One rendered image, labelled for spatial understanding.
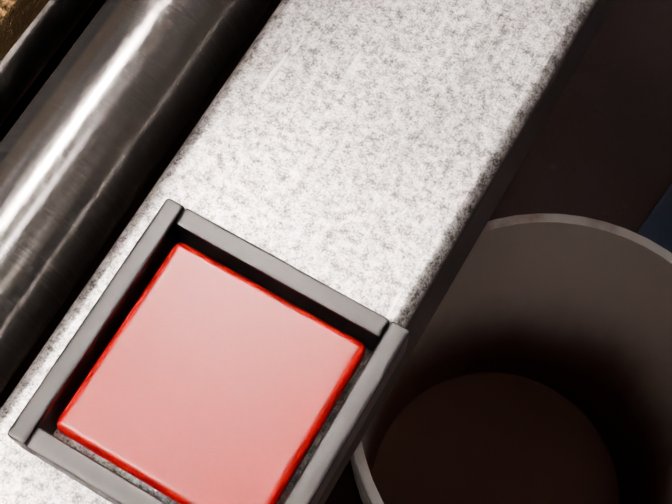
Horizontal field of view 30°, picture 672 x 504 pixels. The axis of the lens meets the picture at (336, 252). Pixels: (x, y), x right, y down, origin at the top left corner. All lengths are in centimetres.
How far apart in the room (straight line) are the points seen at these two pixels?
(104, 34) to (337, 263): 10
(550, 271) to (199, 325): 73
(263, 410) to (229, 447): 1
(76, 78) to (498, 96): 12
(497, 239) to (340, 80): 60
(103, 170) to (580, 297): 75
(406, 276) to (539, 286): 73
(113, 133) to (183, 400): 9
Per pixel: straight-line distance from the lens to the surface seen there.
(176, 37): 38
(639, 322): 107
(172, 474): 33
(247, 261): 34
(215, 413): 33
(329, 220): 36
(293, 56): 38
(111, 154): 37
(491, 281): 105
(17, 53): 40
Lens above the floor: 125
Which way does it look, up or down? 70 degrees down
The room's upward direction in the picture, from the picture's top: 1 degrees clockwise
